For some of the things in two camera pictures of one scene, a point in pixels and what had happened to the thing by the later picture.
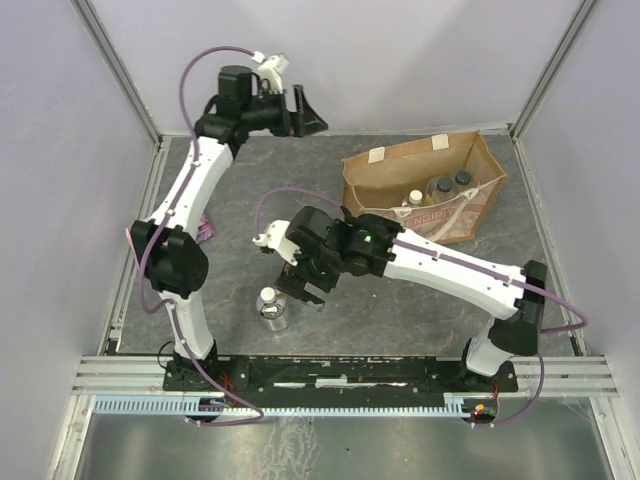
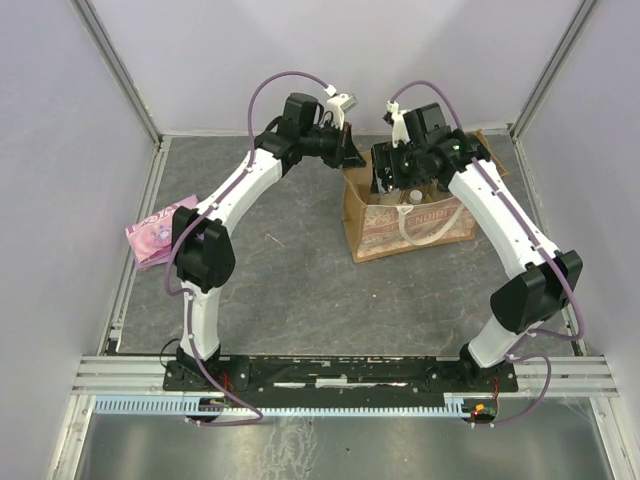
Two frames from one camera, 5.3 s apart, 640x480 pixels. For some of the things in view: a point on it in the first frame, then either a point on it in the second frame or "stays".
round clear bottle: (415, 198) stays
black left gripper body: (294, 123) -> (334, 144)
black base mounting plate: (283, 378) stays
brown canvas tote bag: (377, 184) stays
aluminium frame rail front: (536, 377) stays
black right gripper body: (309, 268) -> (405, 162)
